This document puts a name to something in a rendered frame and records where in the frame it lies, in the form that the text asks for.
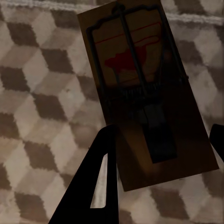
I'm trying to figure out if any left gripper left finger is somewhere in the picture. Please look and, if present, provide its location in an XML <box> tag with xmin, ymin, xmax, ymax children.
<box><xmin>49</xmin><ymin>124</ymin><xmax>119</xmax><ymax>224</ymax></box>

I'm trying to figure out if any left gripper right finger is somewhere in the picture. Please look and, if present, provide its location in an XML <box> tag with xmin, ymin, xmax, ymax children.
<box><xmin>209</xmin><ymin>124</ymin><xmax>224</xmax><ymax>162</ymax></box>

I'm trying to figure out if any mousetrap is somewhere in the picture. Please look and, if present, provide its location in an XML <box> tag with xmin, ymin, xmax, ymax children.
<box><xmin>77</xmin><ymin>0</ymin><xmax>220</xmax><ymax>192</ymax></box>

